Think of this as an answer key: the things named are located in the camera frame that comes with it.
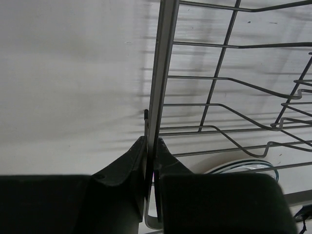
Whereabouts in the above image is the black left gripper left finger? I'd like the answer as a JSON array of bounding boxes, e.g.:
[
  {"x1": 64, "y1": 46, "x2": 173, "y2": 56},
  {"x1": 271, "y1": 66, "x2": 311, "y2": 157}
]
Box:
[{"x1": 0, "y1": 136, "x2": 147, "y2": 234}]

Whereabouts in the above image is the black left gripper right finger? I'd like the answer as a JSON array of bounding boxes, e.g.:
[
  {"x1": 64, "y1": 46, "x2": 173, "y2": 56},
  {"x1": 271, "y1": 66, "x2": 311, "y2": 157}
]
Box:
[{"x1": 154, "y1": 139, "x2": 297, "y2": 234}]

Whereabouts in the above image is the grey rimmed plate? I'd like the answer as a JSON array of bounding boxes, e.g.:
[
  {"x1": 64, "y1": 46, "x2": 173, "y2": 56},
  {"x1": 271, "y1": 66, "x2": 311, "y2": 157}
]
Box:
[{"x1": 205, "y1": 159, "x2": 279, "y2": 181}]

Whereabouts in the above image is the dark wire dish rack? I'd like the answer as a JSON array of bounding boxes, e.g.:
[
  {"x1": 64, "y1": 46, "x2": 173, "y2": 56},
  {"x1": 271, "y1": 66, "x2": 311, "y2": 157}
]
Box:
[{"x1": 145, "y1": 0, "x2": 312, "y2": 234}]

